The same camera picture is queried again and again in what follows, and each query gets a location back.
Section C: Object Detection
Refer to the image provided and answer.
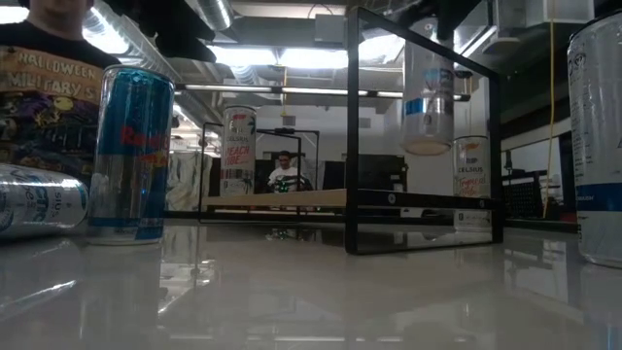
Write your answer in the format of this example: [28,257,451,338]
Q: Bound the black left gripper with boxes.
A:
[155,21,219,63]

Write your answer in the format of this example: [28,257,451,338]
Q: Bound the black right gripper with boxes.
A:
[388,0,487,43]

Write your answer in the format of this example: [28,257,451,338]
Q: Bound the Celsius Arctic Vibe can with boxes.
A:
[398,21,456,157]
[567,14,622,270]
[0,162,90,240]

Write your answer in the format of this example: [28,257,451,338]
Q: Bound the Celsius Peach Vibe can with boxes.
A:
[219,105,258,197]

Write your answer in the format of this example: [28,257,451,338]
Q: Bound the blue silver Red Bull can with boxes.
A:
[86,64,175,247]

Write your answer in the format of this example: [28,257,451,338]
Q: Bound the Celsius Tropical Vibe can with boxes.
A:
[452,135,492,232]

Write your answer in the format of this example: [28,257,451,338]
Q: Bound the long LED light bar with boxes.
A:
[173,83,471,102]

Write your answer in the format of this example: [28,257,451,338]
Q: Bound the white ceiling air unit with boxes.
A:
[495,0,595,28]

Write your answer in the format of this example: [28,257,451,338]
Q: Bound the grey ceiling box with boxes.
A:
[313,14,349,46]

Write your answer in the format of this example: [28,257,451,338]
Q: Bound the bright ceiling light panel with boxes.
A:
[208,44,351,69]

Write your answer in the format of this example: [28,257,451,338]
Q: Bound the white plastic curtain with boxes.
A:
[167,150,214,211]

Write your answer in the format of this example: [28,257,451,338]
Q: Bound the person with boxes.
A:
[265,150,312,194]
[0,0,121,184]

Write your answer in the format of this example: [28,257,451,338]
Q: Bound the black cabinet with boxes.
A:
[323,154,408,192]

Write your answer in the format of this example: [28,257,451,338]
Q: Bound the silver round air duct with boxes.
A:
[193,0,235,31]

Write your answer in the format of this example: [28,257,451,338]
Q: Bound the wooden shelf black metal frame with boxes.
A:
[198,5,504,257]

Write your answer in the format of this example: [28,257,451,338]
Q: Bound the black wire rack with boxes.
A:
[502,168,548,220]

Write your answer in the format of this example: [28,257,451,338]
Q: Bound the black table frame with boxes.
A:
[162,207,579,234]

